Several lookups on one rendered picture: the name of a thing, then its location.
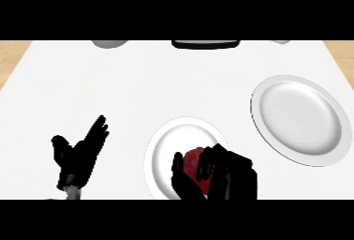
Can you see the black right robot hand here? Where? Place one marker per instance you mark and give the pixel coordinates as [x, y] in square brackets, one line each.
[230, 178]

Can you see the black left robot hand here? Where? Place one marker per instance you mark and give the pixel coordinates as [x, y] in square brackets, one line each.
[77, 156]

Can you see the red pear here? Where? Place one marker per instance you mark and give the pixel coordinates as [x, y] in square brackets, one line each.
[195, 164]

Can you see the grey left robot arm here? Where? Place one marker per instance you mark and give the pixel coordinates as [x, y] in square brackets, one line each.
[72, 192]

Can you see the small white plate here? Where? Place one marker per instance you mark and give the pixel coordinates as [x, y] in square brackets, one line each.
[171, 150]

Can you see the large white plate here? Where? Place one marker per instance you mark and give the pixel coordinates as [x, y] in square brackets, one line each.
[299, 120]

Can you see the grey round bowl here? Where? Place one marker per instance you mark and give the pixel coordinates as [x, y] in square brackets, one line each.
[108, 43]

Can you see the black rectangular appliance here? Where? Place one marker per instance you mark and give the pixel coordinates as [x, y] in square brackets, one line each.
[205, 44]

